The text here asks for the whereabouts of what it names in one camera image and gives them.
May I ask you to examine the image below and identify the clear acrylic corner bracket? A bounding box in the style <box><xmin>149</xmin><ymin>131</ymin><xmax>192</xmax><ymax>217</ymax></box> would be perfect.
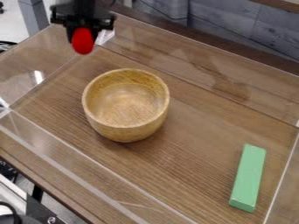
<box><xmin>94</xmin><ymin>30</ymin><xmax>114</xmax><ymax>46</ymax></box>

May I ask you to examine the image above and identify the black cable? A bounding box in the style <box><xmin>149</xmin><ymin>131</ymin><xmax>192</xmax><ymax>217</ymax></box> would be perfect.
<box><xmin>0</xmin><ymin>200</ymin><xmax>24</xmax><ymax>224</ymax></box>

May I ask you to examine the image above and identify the black metal clamp base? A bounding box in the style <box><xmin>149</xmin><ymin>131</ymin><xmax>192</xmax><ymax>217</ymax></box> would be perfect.
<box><xmin>21</xmin><ymin>197</ymin><xmax>66</xmax><ymax>224</ymax></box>

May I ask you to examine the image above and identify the red plush strawberry fruit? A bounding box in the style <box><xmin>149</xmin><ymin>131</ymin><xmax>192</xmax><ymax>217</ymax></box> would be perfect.
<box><xmin>70</xmin><ymin>27</ymin><xmax>93</xmax><ymax>54</ymax></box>

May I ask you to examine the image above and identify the green rectangular block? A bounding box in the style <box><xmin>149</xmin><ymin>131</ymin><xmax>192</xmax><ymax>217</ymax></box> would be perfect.
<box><xmin>228</xmin><ymin>144</ymin><xmax>267</xmax><ymax>213</ymax></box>

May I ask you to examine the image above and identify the clear acrylic tray enclosure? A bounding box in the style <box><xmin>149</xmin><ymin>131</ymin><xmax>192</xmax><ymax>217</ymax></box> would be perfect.
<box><xmin>0</xmin><ymin>17</ymin><xmax>299</xmax><ymax>224</ymax></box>

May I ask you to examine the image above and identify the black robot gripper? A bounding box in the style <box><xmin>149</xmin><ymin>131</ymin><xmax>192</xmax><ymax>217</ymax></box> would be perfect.
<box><xmin>50</xmin><ymin>0</ymin><xmax>117</xmax><ymax>45</ymax></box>

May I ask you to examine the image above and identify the round wooden bowl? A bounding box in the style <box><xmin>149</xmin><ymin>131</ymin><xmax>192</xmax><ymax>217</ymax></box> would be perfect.
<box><xmin>81</xmin><ymin>68</ymin><xmax>170</xmax><ymax>143</ymax></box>

